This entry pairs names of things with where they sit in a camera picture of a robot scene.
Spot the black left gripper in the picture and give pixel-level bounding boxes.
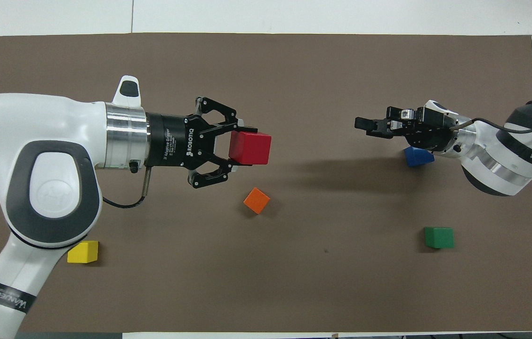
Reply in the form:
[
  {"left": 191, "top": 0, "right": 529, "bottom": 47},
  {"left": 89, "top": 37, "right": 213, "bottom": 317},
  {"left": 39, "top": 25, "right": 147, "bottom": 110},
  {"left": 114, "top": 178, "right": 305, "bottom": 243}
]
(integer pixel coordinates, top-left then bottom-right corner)
[{"left": 146, "top": 97, "right": 258, "bottom": 189}]

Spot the green wooden block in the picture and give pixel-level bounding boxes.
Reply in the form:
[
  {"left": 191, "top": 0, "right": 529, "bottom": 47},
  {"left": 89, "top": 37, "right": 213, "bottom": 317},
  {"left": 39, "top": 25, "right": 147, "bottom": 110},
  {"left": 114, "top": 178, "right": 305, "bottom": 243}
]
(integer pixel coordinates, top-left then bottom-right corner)
[{"left": 424, "top": 227, "right": 455, "bottom": 249}]

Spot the yellow wooden block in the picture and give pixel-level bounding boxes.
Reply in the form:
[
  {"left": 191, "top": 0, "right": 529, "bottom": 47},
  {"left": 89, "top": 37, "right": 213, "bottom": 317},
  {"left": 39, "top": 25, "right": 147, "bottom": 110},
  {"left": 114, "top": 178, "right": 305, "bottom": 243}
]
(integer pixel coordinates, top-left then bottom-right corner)
[{"left": 67, "top": 241, "right": 99, "bottom": 264}]

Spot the blue wooden block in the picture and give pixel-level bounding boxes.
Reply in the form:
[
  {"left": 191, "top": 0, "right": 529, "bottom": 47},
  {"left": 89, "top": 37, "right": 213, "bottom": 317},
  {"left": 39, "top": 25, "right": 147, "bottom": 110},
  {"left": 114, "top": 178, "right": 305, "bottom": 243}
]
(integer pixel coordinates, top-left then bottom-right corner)
[{"left": 404, "top": 146, "right": 435, "bottom": 168}]

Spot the red wooden block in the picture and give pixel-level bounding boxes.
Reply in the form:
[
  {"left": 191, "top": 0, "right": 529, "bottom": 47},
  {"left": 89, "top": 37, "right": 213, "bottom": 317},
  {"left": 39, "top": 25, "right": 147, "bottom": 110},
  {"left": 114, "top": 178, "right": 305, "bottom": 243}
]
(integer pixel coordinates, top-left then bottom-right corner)
[{"left": 228, "top": 131, "right": 272, "bottom": 165}]

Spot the orange wooden block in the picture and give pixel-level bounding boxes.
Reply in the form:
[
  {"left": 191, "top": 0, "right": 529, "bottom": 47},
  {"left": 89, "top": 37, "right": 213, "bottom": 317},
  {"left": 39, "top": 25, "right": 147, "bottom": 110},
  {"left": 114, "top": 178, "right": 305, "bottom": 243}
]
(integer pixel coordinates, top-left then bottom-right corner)
[{"left": 243, "top": 187, "right": 271, "bottom": 215}]

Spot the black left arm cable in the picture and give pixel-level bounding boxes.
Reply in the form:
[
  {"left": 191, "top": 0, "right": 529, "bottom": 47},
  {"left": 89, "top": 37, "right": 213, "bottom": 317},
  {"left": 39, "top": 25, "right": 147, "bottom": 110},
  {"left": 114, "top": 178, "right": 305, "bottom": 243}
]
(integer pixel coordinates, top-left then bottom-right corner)
[{"left": 102, "top": 167, "right": 152, "bottom": 209}]

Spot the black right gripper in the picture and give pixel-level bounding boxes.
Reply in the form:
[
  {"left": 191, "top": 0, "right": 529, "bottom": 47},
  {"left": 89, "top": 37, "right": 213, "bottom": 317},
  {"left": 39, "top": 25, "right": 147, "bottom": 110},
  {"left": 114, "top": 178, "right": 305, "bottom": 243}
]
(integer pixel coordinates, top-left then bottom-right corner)
[{"left": 355, "top": 106, "right": 459, "bottom": 153}]

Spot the brown paper mat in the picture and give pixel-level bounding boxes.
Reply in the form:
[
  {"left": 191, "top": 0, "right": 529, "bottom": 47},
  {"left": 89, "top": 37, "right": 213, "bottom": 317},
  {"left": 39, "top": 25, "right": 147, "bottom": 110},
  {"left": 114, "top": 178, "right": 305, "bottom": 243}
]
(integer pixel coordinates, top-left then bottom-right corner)
[{"left": 0, "top": 33, "right": 532, "bottom": 332}]

